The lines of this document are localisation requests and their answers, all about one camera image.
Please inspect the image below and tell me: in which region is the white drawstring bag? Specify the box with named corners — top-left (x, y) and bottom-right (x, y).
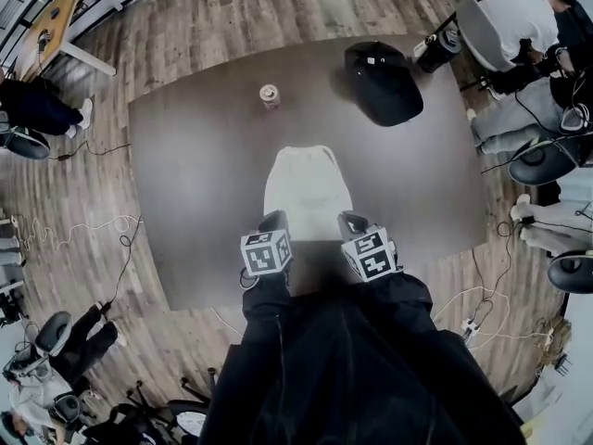
top-left (262, 145), bottom-right (354, 243)

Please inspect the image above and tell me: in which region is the person's right forearm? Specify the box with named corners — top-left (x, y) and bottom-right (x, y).
top-left (369, 268), bottom-right (435, 336)

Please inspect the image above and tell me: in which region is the person's left forearm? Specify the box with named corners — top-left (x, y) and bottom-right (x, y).
top-left (239, 273), bottom-right (294, 326)

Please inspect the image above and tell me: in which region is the black cable with adapter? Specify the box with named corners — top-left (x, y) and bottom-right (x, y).
top-left (47, 141), bottom-right (134, 162)
top-left (98, 215), bottom-right (145, 315)

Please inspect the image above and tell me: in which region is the wooden desk with white legs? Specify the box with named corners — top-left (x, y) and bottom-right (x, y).
top-left (19, 0), bottom-right (118, 83)

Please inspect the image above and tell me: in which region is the patterned seat cushion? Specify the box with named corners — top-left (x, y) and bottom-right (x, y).
top-left (177, 410), bottom-right (208, 440)

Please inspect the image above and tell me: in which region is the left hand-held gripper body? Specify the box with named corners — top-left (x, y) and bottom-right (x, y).
top-left (239, 211), bottom-right (295, 278)

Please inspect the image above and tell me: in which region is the grey shell chair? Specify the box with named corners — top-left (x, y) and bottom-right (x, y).
top-left (455, 0), bottom-right (519, 93)

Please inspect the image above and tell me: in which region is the black office chair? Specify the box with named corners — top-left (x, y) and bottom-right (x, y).
top-left (123, 367), bottom-right (220, 445)

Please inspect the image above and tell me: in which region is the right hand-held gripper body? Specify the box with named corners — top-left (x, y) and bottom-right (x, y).
top-left (337, 222), bottom-right (397, 284)

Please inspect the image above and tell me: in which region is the white floor cable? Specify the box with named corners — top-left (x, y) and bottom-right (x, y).
top-left (432, 284), bottom-right (556, 343)
top-left (19, 213), bottom-right (144, 254)
top-left (209, 305), bottom-right (246, 339)

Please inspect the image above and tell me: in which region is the white power strip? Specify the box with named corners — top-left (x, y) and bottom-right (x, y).
top-left (460, 317), bottom-right (482, 343)

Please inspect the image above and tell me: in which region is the black cap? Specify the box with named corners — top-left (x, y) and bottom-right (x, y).
top-left (344, 41), bottom-right (425, 128)

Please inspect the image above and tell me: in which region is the black water bottle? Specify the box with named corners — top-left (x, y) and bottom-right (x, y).
top-left (415, 28), bottom-right (462, 75)

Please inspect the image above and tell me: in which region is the black floor cable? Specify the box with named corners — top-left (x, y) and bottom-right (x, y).
top-left (469, 220), bottom-right (516, 324)

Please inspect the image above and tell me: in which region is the red drink can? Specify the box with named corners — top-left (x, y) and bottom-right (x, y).
top-left (259, 83), bottom-right (282, 111)

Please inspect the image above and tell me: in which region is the person's black jacket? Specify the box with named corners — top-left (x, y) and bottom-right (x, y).
top-left (197, 275), bottom-right (527, 445)

